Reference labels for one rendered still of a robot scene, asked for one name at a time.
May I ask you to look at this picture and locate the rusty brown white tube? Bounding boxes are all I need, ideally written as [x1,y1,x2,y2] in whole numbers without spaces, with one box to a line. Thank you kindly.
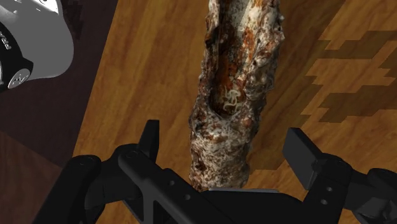
[188,0,286,192]

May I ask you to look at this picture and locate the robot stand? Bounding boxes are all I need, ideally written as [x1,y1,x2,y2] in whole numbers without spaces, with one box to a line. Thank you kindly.
[0,0,119,168]

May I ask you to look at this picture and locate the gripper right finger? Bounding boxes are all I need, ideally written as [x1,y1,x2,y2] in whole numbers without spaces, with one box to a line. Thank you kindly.
[281,127,397,224]

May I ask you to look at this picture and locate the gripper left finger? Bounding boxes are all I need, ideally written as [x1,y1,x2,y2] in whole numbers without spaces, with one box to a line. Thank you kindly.
[32,119,230,224]

